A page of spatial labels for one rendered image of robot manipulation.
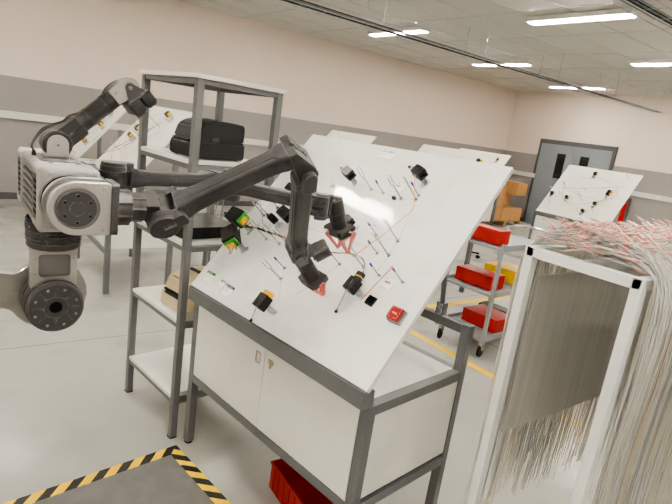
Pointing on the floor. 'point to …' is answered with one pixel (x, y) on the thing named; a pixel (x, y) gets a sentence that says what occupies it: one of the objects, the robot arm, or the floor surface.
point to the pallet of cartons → (508, 203)
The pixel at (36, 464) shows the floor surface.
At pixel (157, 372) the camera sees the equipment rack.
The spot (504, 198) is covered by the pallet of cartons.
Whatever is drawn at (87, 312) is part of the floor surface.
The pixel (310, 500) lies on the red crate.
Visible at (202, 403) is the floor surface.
